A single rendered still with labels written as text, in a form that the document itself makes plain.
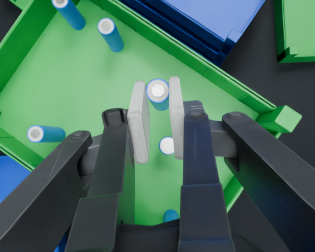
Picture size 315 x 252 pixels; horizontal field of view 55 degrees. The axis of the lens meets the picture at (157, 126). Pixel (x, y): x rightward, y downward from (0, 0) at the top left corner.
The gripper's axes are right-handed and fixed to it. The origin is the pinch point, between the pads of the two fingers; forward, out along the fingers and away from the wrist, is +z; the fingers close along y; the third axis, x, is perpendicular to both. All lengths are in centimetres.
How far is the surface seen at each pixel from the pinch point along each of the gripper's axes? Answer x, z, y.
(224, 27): -0.7, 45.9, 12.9
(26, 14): 6.9, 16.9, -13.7
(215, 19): 1.0, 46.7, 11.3
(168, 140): -6.2, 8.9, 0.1
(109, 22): 5.1, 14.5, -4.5
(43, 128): -3.9, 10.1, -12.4
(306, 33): -7, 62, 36
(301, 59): -12, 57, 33
